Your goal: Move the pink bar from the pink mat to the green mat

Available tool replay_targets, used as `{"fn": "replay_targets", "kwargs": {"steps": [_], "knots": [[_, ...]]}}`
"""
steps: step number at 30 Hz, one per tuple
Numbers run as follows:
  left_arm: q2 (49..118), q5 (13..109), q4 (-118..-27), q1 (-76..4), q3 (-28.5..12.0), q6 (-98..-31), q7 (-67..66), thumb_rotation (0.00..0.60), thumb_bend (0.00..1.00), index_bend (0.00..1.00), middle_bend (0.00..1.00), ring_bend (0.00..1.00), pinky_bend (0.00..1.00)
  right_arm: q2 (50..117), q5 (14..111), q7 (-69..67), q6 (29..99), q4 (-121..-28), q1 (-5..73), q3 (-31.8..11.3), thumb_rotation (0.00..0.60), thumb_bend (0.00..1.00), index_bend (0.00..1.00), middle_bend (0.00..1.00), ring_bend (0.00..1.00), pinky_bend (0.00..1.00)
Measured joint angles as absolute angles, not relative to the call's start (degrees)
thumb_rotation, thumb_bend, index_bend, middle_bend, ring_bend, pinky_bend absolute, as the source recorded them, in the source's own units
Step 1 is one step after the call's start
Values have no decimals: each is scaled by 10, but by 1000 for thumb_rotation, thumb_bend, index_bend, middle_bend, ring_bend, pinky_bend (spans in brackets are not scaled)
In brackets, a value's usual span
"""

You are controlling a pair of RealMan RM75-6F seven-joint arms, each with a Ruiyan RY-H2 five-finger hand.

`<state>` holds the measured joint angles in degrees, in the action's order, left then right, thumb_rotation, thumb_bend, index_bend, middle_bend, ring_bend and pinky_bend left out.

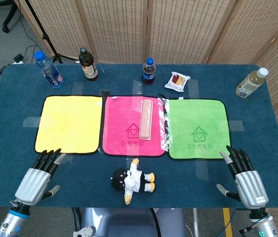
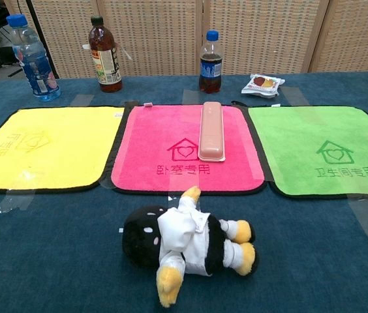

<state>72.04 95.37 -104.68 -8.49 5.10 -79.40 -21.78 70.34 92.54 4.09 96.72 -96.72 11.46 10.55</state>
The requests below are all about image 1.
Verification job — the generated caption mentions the pink cloth with house print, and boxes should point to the pink cloth with house print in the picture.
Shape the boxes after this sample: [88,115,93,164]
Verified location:
[100,95,166,158]

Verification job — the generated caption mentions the green cloth with house print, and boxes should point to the green cloth with house print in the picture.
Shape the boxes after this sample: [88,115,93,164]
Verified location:
[165,98,231,161]

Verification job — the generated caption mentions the pale drink bottle white cap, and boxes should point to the pale drink bottle white cap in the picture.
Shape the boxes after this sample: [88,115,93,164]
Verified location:
[235,67,269,99]

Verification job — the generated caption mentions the cola bottle blue cap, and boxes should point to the cola bottle blue cap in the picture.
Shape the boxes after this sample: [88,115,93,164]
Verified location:
[142,57,156,85]

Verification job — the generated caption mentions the black plush toy white coat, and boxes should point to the black plush toy white coat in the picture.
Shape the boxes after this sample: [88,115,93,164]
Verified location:
[111,158,156,205]

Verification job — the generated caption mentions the wicker folding screen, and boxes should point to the wicker folding screen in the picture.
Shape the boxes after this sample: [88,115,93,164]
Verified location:
[14,0,278,237]

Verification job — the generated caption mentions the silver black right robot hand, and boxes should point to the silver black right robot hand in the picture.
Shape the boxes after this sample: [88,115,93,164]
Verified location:
[216,145,270,211]

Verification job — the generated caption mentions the black office chair base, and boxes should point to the black office chair base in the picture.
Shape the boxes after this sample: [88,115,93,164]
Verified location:
[0,0,19,34]

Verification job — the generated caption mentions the black tripod stand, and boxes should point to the black tripod stand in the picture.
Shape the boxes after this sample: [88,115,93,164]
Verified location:
[24,0,78,64]

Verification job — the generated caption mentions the clear water bottle blue cap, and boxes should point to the clear water bottle blue cap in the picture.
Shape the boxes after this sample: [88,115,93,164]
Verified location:
[33,50,65,89]

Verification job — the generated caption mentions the pink rectangular case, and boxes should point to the pink rectangular case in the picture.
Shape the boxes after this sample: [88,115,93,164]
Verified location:
[139,98,154,141]

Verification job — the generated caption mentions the grey robot torso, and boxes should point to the grey robot torso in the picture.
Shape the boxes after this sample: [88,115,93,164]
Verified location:
[72,207,186,237]

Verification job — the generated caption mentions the blue carpet table cover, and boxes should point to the blue carpet table cover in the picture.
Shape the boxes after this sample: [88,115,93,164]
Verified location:
[0,63,278,208]

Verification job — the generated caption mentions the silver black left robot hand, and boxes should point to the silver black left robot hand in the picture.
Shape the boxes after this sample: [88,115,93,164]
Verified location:
[14,148,67,207]

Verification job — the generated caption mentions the brown tea bottle dark cap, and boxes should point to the brown tea bottle dark cap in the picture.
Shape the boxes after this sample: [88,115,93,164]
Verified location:
[78,47,99,81]

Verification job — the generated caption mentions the white snack packet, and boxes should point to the white snack packet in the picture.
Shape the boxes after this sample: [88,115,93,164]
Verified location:
[164,71,191,92]

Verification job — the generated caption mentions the yellow cloth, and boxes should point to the yellow cloth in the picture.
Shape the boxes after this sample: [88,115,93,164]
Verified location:
[34,95,104,155]

